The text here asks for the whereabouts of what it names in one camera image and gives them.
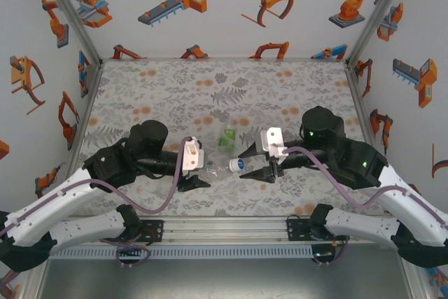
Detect bright green label bottle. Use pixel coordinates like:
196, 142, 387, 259
217, 124, 239, 155

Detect clear unlabelled plastic bottle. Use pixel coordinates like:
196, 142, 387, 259
204, 156, 234, 183

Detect floral patterned tablecloth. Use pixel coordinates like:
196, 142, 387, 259
75, 60, 386, 216

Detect grey metal sheet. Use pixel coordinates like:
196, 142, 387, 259
36, 258, 423, 299

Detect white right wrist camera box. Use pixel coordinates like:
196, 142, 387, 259
258, 127, 285, 160

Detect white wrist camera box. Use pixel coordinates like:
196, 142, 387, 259
258, 127, 285, 160
181, 136, 207, 178

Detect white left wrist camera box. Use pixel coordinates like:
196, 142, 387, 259
181, 136, 207, 178

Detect aluminium side rail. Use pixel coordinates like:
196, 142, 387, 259
38, 60, 105, 219
344, 60, 398, 216

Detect aluminium front frame rail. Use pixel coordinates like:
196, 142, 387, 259
48, 215, 417, 246

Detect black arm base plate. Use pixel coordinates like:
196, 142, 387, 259
286, 215, 351, 242
115, 220, 165, 243

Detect white slotted cable duct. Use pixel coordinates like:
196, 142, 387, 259
47, 245, 314, 260

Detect aluminium corner post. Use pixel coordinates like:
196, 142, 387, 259
34, 0, 105, 66
344, 0, 417, 66

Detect aluminium frame leg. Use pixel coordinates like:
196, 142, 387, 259
402, 265, 433, 299
20, 270, 45, 299

